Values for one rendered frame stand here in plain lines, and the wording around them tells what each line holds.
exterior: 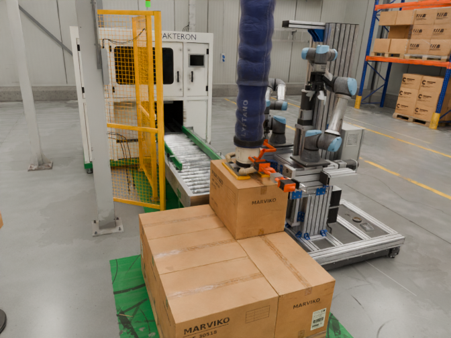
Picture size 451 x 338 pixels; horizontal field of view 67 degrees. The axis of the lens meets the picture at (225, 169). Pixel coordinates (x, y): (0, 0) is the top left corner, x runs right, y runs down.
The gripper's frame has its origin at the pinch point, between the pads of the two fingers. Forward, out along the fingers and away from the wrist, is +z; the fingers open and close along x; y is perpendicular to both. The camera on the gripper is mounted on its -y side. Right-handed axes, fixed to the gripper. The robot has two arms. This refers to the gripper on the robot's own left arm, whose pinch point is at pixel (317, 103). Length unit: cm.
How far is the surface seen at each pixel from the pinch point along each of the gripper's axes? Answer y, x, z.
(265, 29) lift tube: 27, -27, -43
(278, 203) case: 16, -9, 73
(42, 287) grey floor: 184, -73, 152
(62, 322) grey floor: 168, -30, 152
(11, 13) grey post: 213, -357, -57
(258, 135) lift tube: 26.1, -28.7, 27.2
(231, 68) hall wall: -351, -956, 56
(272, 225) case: 19, -9, 91
